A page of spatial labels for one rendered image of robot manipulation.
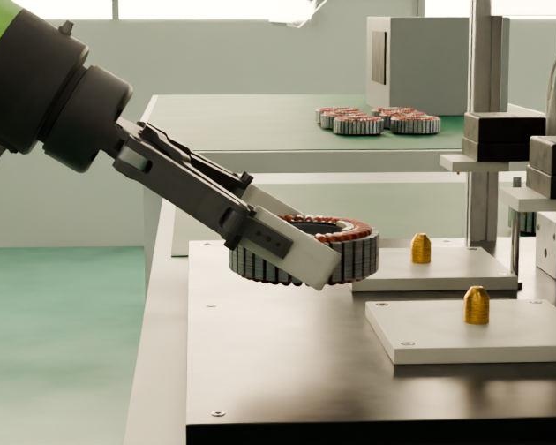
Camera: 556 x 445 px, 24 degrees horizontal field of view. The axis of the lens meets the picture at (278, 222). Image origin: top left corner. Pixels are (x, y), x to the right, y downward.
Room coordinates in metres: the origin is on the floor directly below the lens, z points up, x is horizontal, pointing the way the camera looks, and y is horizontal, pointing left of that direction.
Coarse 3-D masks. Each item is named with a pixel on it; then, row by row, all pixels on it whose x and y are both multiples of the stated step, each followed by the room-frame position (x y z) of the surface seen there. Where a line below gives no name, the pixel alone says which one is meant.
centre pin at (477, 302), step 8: (472, 288) 0.95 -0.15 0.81; (480, 288) 0.95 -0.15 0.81; (464, 296) 0.95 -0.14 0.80; (472, 296) 0.95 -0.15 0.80; (480, 296) 0.95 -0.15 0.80; (488, 296) 0.95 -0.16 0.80; (464, 304) 0.95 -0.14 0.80; (472, 304) 0.95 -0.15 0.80; (480, 304) 0.94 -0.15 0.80; (488, 304) 0.95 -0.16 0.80; (464, 312) 0.95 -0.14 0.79; (472, 312) 0.95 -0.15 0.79; (480, 312) 0.94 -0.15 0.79; (488, 312) 0.95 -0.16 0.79; (464, 320) 0.95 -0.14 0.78; (472, 320) 0.95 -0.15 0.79; (480, 320) 0.94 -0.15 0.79; (488, 320) 0.95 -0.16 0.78
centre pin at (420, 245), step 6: (420, 234) 1.19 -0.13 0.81; (414, 240) 1.19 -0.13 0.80; (420, 240) 1.19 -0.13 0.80; (426, 240) 1.19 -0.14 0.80; (414, 246) 1.19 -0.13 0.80; (420, 246) 1.19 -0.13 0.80; (426, 246) 1.19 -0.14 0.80; (414, 252) 1.19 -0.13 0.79; (420, 252) 1.19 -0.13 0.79; (426, 252) 1.19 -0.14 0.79; (414, 258) 1.19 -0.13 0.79; (420, 258) 1.19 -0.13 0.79; (426, 258) 1.19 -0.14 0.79
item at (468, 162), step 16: (480, 112) 1.23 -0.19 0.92; (496, 112) 1.23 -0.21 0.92; (512, 112) 1.23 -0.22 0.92; (464, 128) 1.23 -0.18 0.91; (480, 128) 1.17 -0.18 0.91; (496, 128) 1.17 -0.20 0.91; (512, 128) 1.17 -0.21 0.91; (528, 128) 1.17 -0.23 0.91; (544, 128) 1.17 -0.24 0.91; (464, 144) 1.22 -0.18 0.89; (480, 144) 1.16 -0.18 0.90; (496, 144) 1.16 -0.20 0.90; (512, 144) 1.17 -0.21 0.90; (528, 144) 1.17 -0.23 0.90; (448, 160) 1.18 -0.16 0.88; (464, 160) 1.18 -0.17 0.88; (480, 160) 1.16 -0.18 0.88; (496, 160) 1.16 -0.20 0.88; (512, 160) 1.17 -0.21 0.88; (528, 160) 1.17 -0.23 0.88
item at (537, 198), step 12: (540, 144) 0.96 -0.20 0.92; (552, 144) 0.93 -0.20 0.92; (540, 156) 0.95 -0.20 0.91; (552, 156) 0.93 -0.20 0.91; (528, 168) 0.99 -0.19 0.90; (540, 168) 0.95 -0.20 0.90; (552, 168) 0.93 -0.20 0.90; (528, 180) 0.98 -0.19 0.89; (540, 180) 0.95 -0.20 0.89; (552, 180) 0.92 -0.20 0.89; (504, 192) 0.97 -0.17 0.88; (516, 192) 0.96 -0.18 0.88; (528, 192) 0.96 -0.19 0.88; (540, 192) 0.95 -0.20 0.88; (552, 192) 0.92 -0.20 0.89; (516, 204) 0.93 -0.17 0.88; (528, 204) 0.93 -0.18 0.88; (540, 204) 0.93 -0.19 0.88; (552, 204) 0.93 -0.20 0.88
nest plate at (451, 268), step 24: (384, 264) 1.18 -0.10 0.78; (408, 264) 1.18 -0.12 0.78; (432, 264) 1.18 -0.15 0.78; (456, 264) 1.18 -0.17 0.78; (480, 264) 1.18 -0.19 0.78; (360, 288) 1.12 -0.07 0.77; (384, 288) 1.12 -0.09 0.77; (408, 288) 1.12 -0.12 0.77; (432, 288) 1.12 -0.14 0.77; (456, 288) 1.12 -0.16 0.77; (504, 288) 1.13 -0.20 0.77
